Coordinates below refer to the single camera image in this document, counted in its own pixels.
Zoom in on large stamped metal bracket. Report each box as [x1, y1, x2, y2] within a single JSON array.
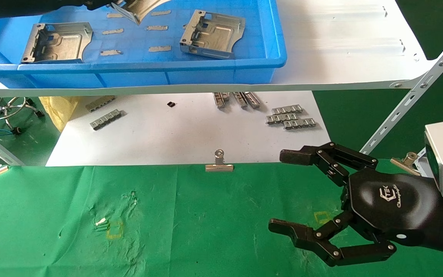
[[110, 0, 170, 26], [20, 22, 94, 64], [179, 9, 246, 60]]

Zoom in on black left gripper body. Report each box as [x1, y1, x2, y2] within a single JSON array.
[[0, 0, 92, 20]]

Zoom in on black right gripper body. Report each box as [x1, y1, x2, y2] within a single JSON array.
[[340, 169, 443, 257]]

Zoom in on chrome stool base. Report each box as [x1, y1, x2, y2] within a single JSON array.
[[0, 97, 45, 135]]

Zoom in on green table cloth with marks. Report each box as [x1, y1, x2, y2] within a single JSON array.
[[0, 159, 443, 277]]

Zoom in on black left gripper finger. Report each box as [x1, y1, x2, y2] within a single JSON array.
[[85, 0, 111, 10]]

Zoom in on blue plastic bin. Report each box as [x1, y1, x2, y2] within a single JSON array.
[[0, 0, 288, 89]]

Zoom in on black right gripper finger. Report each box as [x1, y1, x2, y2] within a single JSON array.
[[268, 211, 398, 267], [279, 142, 378, 185]]

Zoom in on white shelf board holding strips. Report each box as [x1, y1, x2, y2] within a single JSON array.
[[45, 91, 332, 167]]

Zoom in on white shelf board holding bin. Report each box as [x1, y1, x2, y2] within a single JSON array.
[[0, 0, 438, 98]]

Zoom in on yellow cloth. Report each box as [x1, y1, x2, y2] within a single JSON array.
[[38, 96, 80, 133]]

